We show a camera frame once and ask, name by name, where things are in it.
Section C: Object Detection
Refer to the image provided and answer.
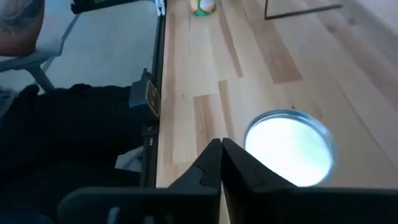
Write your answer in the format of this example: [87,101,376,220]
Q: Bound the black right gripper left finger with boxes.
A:
[57,138,223,224]

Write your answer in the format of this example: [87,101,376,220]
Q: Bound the black box with gold label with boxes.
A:
[129,68,162,121]

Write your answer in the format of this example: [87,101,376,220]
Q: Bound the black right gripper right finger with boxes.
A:
[221,138,398,224]

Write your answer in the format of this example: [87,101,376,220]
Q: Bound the black metal table frame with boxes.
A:
[139,0,167,188]

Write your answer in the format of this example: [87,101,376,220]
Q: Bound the small white item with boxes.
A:
[154,0,166,17]

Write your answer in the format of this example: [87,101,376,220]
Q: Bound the green orange labelled can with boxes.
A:
[189,0,218,17]

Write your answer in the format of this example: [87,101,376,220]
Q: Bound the black flat object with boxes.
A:
[70,0,158,15]

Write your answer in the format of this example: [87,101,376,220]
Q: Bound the person's forearm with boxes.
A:
[0,0,46,57]

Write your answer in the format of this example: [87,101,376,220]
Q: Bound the light grey chair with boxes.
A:
[0,12,82,93]

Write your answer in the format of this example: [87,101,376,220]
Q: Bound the person's leg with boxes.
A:
[0,83,150,224]

